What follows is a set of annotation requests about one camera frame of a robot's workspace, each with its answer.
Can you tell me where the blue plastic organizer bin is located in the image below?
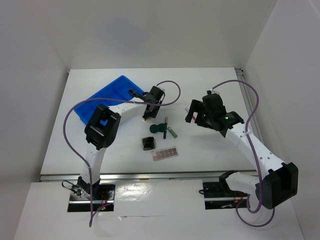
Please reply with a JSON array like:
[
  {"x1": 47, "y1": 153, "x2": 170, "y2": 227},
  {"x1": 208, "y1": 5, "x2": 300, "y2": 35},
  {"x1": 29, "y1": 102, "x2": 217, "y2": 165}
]
[{"x1": 74, "y1": 75, "x2": 145, "y2": 125}]

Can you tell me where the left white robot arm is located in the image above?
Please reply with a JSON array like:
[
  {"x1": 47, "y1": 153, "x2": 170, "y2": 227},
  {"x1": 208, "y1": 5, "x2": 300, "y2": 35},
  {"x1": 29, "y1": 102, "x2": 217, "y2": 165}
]
[{"x1": 77, "y1": 86, "x2": 165, "y2": 200}]

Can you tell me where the purple cable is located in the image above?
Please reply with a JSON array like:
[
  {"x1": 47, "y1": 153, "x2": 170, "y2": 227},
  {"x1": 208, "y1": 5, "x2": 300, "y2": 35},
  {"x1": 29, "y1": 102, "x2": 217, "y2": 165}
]
[
  {"x1": 62, "y1": 80, "x2": 181, "y2": 228},
  {"x1": 212, "y1": 79, "x2": 276, "y2": 228}
]

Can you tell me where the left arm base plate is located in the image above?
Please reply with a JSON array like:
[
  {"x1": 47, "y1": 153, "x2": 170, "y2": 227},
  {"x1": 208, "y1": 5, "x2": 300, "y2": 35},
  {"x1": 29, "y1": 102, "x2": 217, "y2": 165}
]
[{"x1": 67, "y1": 183, "x2": 116, "y2": 213}]

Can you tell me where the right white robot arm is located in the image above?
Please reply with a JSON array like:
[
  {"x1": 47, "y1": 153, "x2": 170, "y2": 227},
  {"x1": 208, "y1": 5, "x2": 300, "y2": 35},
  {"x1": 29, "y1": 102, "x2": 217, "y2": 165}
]
[{"x1": 185, "y1": 93, "x2": 299, "y2": 210}]

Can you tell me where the black square compact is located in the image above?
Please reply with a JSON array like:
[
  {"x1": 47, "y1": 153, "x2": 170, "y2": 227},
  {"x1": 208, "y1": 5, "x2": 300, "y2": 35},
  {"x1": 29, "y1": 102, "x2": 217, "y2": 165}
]
[{"x1": 141, "y1": 136, "x2": 156, "y2": 151}]

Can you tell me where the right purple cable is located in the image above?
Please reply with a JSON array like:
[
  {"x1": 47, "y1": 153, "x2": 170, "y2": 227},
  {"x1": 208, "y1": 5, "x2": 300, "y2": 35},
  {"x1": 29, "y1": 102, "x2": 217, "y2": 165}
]
[{"x1": 212, "y1": 79, "x2": 276, "y2": 228}]

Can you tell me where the eyeshadow palette clear case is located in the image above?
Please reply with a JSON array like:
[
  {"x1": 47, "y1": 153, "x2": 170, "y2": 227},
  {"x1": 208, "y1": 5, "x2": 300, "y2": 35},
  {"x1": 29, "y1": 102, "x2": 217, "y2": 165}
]
[{"x1": 151, "y1": 146, "x2": 179, "y2": 162}]

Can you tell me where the dark green gold mascara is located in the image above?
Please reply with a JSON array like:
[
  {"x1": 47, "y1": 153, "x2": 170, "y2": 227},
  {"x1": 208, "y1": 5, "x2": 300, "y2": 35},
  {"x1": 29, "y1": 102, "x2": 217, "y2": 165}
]
[{"x1": 163, "y1": 116, "x2": 168, "y2": 139}]

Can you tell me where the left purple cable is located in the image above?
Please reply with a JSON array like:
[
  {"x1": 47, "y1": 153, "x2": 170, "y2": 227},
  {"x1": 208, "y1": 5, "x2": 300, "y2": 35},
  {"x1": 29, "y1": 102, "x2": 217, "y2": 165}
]
[{"x1": 62, "y1": 80, "x2": 181, "y2": 228}]

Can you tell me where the red lip gloss tube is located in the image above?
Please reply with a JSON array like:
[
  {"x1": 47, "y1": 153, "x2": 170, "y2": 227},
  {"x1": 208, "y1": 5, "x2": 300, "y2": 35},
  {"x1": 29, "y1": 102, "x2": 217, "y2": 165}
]
[{"x1": 185, "y1": 107, "x2": 196, "y2": 121}]

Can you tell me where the dark green powder puff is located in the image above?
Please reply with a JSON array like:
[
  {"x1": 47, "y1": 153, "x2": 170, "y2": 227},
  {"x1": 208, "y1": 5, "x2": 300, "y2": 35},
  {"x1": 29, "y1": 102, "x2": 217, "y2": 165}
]
[{"x1": 149, "y1": 124, "x2": 160, "y2": 134}]

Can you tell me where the green transparent lip balm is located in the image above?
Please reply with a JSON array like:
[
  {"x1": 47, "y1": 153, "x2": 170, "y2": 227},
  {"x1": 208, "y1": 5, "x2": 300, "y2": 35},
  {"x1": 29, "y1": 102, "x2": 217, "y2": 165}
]
[{"x1": 167, "y1": 127, "x2": 178, "y2": 138}]

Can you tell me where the front aluminium rail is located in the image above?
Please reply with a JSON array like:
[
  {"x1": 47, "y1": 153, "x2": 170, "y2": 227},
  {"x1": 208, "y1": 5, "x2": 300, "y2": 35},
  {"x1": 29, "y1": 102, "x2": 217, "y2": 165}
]
[{"x1": 38, "y1": 169, "x2": 275, "y2": 183}]

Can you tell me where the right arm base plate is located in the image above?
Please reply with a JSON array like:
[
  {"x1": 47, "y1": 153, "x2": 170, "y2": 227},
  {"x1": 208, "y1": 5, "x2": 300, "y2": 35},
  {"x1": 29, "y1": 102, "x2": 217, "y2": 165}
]
[{"x1": 198, "y1": 182, "x2": 248, "y2": 210}]

